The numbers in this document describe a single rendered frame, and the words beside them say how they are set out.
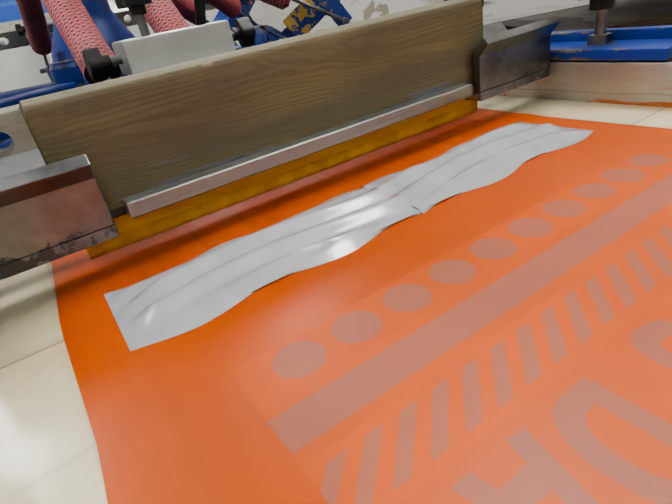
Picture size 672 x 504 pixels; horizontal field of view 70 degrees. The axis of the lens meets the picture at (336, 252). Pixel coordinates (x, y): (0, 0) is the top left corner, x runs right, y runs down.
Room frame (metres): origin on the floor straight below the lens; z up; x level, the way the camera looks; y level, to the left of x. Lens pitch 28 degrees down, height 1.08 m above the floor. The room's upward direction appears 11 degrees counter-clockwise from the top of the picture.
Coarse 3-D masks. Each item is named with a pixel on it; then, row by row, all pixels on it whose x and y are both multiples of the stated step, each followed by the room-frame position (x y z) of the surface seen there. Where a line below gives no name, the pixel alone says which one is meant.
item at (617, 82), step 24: (552, 72) 0.47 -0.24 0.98; (576, 72) 0.45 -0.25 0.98; (600, 72) 0.43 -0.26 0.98; (624, 72) 0.41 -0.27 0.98; (648, 72) 0.39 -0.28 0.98; (528, 96) 0.49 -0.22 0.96; (552, 96) 0.47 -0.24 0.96; (576, 96) 0.45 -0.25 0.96; (600, 96) 0.43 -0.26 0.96; (624, 96) 0.41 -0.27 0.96; (648, 96) 0.39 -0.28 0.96
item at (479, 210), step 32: (448, 128) 0.44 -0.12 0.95; (480, 128) 0.42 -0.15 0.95; (576, 128) 0.37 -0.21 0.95; (608, 128) 0.36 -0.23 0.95; (640, 128) 0.34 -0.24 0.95; (352, 160) 0.40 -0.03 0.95; (384, 160) 0.38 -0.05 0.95; (416, 160) 0.37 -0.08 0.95; (544, 160) 0.32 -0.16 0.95; (576, 160) 0.30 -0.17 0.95; (608, 160) 0.29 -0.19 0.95; (480, 192) 0.28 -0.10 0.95; (512, 192) 0.27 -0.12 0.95; (544, 192) 0.27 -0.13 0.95; (480, 224) 0.24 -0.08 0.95
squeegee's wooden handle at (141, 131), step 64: (448, 0) 0.46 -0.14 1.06; (192, 64) 0.33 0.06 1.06; (256, 64) 0.34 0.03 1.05; (320, 64) 0.36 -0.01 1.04; (384, 64) 0.39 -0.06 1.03; (448, 64) 0.42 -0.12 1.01; (64, 128) 0.28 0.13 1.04; (128, 128) 0.30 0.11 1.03; (192, 128) 0.32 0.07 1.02; (256, 128) 0.34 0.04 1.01; (320, 128) 0.36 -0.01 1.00; (128, 192) 0.29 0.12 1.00
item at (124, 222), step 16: (432, 112) 0.43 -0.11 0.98; (384, 128) 0.40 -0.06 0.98; (400, 128) 0.41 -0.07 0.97; (352, 144) 0.38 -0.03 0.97; (304, 160) 0.36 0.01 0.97; (256, 176) 0.34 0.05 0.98; (272, 176) 0.35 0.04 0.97; (208, 192) 0.32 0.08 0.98; (224, 192) 0.33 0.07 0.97; (176, 208) 0.31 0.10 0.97; (128, 224) 0.30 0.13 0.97; (144, 224) 0.30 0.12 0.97
